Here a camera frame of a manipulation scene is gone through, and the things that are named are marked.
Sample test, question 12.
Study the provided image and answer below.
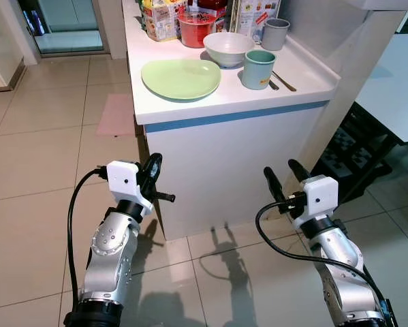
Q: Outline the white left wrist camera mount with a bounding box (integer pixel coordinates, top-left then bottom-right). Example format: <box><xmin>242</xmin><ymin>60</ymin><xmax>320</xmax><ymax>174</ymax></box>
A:
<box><xmin>106</xmin><ymin>161</ymin><xmax>155</xmax><ymax>204</ymax></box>

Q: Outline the glass sliding door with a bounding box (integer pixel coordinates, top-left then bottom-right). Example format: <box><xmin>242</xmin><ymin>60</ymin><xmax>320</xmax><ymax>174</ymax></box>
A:
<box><xmin>16</xmin><ymin>0</ymin><xmax>112</xmax><ymax>57</ymax></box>

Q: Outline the red plastic container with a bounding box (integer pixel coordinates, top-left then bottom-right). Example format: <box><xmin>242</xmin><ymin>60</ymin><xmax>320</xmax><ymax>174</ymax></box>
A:
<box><xmin>178</xmin><ymin>10</ymin><xmax>217</xmax><ymax>48</ymax></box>

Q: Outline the light green plate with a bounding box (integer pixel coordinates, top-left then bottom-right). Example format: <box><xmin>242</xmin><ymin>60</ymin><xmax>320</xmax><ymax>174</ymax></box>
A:
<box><xmin>141</xmin><ymin>58</ymin><xmax>222</xmax><ymax>102</ymax></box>

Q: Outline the black chair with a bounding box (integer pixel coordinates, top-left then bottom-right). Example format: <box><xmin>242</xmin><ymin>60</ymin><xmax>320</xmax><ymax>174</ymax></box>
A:
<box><xmin>311</xmin><ymin>102</ymin><xmax>399</xmax><ymax>205</ymax></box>

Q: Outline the white bowl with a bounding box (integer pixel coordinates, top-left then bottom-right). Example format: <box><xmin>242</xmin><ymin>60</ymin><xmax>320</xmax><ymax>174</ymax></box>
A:
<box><xmin>202</xmin><ymin>32</ymin><xmax>256</xmax><ymax>69</ymax></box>

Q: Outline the gold spoon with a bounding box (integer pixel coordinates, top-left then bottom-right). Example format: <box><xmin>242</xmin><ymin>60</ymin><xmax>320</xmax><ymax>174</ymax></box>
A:
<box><xmin>272</xmin><ymin>70</ymin><xmax>298</xmax><ymax>93</ymax></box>

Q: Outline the yellow white snack pack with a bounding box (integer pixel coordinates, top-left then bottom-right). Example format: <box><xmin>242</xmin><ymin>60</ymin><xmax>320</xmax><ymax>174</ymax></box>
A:
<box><xmin>141</xmin><ymin>0</ymin><xmax>185</xmax><ymax>42</ymax></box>

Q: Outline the dark red snack pack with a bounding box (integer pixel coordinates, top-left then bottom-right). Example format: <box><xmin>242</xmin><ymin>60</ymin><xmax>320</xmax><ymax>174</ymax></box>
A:
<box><xmin>187</xmin><ymin>0</ymin><xmax>229</xmax><ymax>33</ymax></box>

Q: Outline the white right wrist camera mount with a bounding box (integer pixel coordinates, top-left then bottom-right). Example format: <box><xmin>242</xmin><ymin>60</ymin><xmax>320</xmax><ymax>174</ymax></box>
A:
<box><xmin>292</xmin><ymin>175</ymin><xmax>339</xmax><ymax>220</ymax></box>

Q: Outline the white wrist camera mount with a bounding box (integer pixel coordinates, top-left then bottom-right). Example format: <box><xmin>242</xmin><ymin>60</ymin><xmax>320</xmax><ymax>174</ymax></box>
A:
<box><xmin>106</xmin><ymin>161</ymin><xmax>155</xmax><ymax>204</ymax></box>
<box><xmin>292</xmin><ymin>175</ymin><xmax>339</xmax><ymax>220</ymax></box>

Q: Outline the white dining table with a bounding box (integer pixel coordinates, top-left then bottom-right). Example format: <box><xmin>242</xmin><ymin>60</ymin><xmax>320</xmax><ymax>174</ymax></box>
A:
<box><xmin>354</xmin><ymin>33</ymin><xmax>408</xmax><ymax>144</ymax></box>

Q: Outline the teal cup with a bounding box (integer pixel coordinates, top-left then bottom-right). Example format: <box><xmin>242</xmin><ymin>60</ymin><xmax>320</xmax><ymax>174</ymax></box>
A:
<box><xmin>242</xmin><ymin>50</ymin><xmax>277</xmax><ymax>91</ymax></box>

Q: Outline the white printed cracker bag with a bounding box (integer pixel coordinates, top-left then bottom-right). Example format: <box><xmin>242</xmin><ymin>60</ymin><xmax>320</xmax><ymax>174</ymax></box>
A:
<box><xmin>230</xmin><ymin>0</ymin><xmax>281</xmax><ymax>42</ymax></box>

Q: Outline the grey cup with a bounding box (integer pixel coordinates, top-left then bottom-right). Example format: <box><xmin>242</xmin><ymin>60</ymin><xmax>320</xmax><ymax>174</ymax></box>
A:
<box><xmin>261</xmin><ymin>18</ymin><xmax>291</xmax><ymax>52</ymax></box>

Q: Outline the white kitchen counter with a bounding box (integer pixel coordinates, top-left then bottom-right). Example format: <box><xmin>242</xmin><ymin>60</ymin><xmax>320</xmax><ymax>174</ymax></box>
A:
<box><xmin>122</xmin><ymin>0</ymin><xmax>341</xmax><ymax>240</ymax></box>

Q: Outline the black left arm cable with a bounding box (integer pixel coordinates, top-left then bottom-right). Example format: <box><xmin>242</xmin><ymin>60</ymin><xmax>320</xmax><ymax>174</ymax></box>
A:
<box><xmin>67</xmin><ymin>167</ymin><xmax>109</xmax><ymax>294</ymax></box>

